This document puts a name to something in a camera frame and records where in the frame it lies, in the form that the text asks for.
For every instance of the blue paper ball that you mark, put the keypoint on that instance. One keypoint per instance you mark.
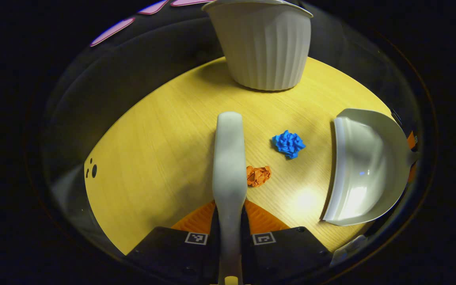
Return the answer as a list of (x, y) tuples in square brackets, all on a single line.
[(288, 143)]

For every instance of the orange paper ball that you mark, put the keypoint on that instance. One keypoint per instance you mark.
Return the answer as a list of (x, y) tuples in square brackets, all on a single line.
[(258, 176)]

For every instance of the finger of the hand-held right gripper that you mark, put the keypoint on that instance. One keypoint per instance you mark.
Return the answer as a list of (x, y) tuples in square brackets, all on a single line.
[(412, 140), (412, 172)]

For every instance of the white dustpan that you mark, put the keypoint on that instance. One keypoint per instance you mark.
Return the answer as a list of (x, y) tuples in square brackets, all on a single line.
[(366, 170)]

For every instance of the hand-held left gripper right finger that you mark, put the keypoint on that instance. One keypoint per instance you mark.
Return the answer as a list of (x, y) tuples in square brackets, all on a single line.
[(283, 257)]

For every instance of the white ribbed garbage bin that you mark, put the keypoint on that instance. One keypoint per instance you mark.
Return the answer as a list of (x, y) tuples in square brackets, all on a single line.
[(263, 47)]

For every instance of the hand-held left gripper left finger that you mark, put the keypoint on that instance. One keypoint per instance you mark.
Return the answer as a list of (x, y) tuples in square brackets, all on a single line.
[(172, 257)]

